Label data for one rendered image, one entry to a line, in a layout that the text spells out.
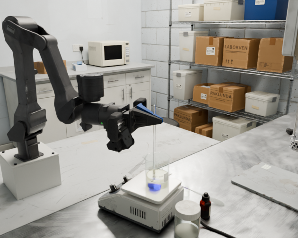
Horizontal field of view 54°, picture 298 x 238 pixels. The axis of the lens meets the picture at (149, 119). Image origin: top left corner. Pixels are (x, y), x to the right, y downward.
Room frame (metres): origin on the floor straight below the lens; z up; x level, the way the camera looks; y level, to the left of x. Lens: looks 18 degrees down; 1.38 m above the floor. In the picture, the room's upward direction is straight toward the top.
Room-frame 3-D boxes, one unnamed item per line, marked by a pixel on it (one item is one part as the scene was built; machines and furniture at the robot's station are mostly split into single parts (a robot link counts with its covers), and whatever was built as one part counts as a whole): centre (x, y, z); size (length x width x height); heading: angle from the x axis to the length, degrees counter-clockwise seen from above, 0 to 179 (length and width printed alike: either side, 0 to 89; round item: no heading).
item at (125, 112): (0.69, 0.04, 1.17); 0.09 x 0.02 x 0.04; 159
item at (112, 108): (0.70, 0.08, 1.16); 0.19 x 0.08 x 0.06; 160
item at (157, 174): (0.66, -0.02, 1.03); 0.07 x 0.06 x 0.08; 88
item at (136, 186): (0.67, -0.01, 0.98); 0.12 x 0.12 x 0.01; 57
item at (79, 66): (3.36, 0.80, 0.95); 0.24 x 0.13 x 0.09; 25
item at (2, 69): (3.67, 0.97, 0.93); 1.70 x 0.01 x 0.06; 132
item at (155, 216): (0.68, 0.01, 0.94); 0.22 x 0.13 x 0.08; 57
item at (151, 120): (0.65, 0.01, 1.16); 0.07 x 0.04 x 0.06; 69
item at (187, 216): (0.58, -0.09, 0.94); 0.06 x 0.06 x 0.08
